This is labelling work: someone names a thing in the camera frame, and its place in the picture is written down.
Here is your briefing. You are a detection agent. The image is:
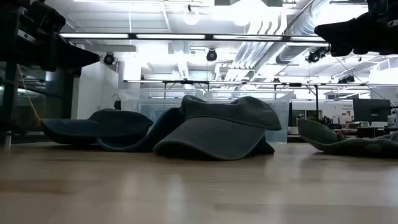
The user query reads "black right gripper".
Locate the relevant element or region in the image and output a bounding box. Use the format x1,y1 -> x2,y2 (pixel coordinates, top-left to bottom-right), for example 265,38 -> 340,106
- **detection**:
314,0 -> 398,57

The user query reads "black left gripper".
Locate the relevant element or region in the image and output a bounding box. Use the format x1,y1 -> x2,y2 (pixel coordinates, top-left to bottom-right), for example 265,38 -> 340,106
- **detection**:
0,0 -> 101,77

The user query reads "grey baseball cap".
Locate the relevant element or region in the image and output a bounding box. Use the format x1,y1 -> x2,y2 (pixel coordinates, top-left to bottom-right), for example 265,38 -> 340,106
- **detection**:
297,118 -> 398,159
152,94 -> 283,162

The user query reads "clear plastic container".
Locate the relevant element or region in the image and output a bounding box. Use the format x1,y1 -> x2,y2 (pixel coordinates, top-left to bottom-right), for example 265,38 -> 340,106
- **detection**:
205,90 -> 294,144
119,88 -> 206,123

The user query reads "black computer monitor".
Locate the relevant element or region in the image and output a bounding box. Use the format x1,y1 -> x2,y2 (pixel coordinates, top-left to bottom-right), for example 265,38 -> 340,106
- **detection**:
353,98 -> 392,123

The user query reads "overhead LED light bar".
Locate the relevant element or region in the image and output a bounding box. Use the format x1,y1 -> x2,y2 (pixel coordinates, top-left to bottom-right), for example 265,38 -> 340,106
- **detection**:
58,32 -> 328,43

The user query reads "round white pendant lamp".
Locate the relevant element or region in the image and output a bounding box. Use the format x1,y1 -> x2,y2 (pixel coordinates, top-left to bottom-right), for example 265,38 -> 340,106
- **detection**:
182,4 -> 200,26

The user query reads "silver ventilation duct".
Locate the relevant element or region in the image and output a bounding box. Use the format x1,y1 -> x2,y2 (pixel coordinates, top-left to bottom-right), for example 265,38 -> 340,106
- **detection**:
275,0 -> 335,65

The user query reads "yellow extension cable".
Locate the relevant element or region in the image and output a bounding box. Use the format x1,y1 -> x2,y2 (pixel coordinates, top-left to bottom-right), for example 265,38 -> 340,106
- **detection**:
17,63 -> 42,123

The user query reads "black aluminium rig frame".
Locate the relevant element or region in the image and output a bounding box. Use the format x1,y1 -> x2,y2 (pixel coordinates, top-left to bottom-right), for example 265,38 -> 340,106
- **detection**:
0,60 -> 82,149

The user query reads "black distant workstation frame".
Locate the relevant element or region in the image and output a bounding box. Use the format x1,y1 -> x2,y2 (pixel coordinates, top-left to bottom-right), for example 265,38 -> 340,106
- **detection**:
123,79 -> 398,122

